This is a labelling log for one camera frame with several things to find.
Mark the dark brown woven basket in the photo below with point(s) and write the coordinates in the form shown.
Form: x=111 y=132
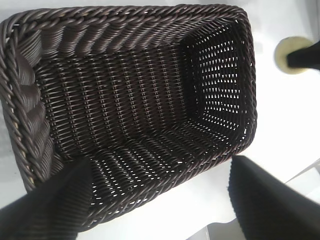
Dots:
x=125 y=100

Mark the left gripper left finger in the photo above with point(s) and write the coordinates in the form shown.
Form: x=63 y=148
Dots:
x=45 y=212

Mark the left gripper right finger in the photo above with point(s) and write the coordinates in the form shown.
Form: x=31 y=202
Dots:
x=270 y=207

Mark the pale yellow potato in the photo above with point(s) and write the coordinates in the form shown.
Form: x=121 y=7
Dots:
x=281 y=57

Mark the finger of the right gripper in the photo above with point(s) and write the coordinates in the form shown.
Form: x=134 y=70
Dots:
x=305 y=57

